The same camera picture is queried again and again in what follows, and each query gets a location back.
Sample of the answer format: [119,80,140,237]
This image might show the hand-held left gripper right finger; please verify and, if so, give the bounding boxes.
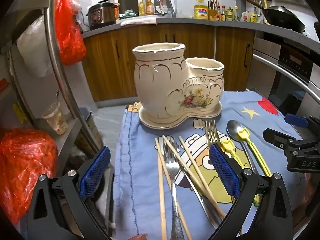
[207,144,300,240]

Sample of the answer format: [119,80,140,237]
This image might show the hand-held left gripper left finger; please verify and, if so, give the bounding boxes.
[26,146,113,240]

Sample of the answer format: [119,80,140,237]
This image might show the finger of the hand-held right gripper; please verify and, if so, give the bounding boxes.
[284,114,310,129]
[263,127,297,153]

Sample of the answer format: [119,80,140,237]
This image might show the yellow tulip plastic spoon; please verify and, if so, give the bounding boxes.
[221,140,260,207]
[236,127,272,177]

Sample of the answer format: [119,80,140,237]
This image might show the metal table knife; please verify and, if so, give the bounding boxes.
[179,167,222,229]

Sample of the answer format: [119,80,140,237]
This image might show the large metal spoon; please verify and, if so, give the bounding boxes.
[226,119,260,178]

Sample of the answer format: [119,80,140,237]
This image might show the gold tinted metal fork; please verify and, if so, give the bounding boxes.
[205,119,220,147]

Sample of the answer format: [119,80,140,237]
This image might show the wooden chopstick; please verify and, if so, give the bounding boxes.
[160,155,193,240]
[162,135,227,220]
[154,137,168,240]
[178,136,222,207]

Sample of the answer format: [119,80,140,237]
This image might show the silver metal fork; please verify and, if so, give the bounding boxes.
[163,137,185,240]

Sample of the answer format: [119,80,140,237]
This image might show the cream ceramic utensil holder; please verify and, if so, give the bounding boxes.
[132,42,225,130]

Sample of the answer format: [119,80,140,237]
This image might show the built-in oven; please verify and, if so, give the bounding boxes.
[246,36,320,120]

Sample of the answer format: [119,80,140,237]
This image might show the blue cartoon printed cloth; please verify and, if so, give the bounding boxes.
[114,90,313,240]

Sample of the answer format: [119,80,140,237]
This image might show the dark trash bin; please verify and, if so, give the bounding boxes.
[79,107,103,153]

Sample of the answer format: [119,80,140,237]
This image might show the clear plastic cup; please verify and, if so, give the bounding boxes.
[41,102,69,135]

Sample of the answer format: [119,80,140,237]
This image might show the large red plastic bag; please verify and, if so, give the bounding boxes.
[0,128,59,224]

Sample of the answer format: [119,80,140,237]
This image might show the yellow sticker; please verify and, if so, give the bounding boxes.
[12,102,28,125]

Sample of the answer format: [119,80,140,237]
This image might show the black wok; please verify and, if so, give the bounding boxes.
[239,0,307,33]

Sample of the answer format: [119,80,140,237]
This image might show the wooden kitchen cabinets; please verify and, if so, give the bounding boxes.
[82,25,257,103]

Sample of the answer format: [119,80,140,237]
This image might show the metal storage rack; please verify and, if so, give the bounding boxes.
[0,0,105,155]

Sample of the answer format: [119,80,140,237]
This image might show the yellow knife holder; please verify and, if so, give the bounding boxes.
[207,0,218,22]

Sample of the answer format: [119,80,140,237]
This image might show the white plastic bag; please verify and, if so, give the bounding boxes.
[16,15,59,78]

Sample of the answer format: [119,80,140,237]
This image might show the hanging red plastic bag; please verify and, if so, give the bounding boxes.
[54,0,87,65]

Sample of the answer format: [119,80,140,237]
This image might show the pale kitchen towel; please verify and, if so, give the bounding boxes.
[120,16,158,27]

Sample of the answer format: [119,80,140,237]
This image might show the electric pressure cooker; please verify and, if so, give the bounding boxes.
[86,1,118,30]

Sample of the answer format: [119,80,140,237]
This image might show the green flat box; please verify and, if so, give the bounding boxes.
[119,9,139,20]

